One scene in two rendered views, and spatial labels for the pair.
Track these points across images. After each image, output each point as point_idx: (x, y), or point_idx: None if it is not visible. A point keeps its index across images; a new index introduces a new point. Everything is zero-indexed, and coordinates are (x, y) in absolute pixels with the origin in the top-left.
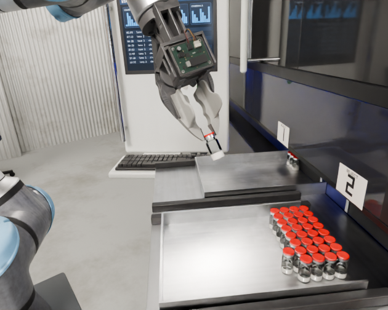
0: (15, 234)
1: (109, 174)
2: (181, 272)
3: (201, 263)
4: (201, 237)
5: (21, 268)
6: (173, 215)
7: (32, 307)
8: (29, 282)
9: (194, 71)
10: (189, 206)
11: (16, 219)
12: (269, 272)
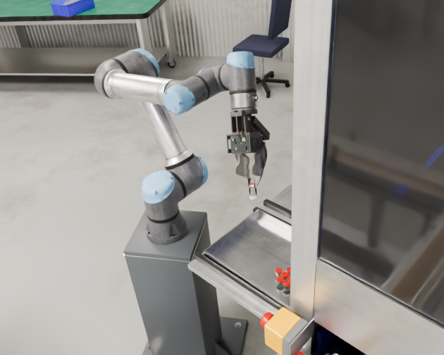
0: (171, 186)
1: None
2: (233, 246)
3: (247, 249)
4: (266, 237)
5: (170, 202)
6: (263, 214)
7: (173, 221)
8: (174, 209)
9: (238, 153)
10: (285, 214)
11: (179, 177)
12: (270, 275)
